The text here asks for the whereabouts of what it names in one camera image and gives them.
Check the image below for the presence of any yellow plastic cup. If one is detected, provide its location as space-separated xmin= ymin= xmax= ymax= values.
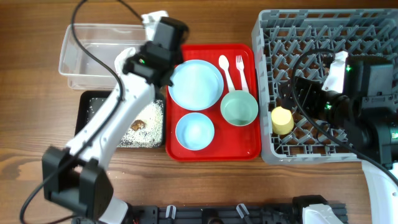
xmin=271 ymin=106 xmax=294 ymax=135

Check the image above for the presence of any green plastic bowl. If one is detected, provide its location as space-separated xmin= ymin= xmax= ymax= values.
xmin=220 ymin=90 xmax=259 ymax=126

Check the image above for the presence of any small light blue bowl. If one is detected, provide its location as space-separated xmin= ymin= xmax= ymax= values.
xmin=175 ymin=113 xmax=215 ymax=151

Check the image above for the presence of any rice food waste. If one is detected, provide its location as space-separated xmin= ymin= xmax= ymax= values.
xmin=118 ymin=97 xmax=164 ymax=148

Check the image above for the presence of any white napkin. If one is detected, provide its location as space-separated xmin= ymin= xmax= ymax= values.
xmin=114 ymin=47 xmax=136 ymax=76

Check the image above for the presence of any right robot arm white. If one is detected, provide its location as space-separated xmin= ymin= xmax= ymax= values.
xmin=279 ymin=55 xmax=397 ymax=223

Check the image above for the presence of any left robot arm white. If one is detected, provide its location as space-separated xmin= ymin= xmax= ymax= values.
xmin=42 ymin=17 xmax=189 ymax=223

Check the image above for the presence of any grey dishwasher rack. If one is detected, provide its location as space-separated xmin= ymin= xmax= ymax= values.
xmin=252 ymin=9 xmax=397 ymax=165

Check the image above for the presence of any black waste tray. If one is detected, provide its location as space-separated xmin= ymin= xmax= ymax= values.
xmin=75 ymin=91 xmax=165 ymax=146

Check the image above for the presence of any pink plastic fork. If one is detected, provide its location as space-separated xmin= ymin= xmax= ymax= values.
xmin=236 ymin=55 xmax=249 ymax=93

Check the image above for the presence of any red plastic tray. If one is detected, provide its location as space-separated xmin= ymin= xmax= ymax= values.
xmin=165 ymin=44 xmax=261 ymax=162

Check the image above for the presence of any white plastic spoon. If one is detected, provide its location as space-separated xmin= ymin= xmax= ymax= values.
xmin=218 ymin=55 xmax=235 ymax=92

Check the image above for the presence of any large light blue plate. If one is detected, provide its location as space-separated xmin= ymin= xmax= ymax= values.
xmin=168 ymin=60 xmax=224 ymax=111

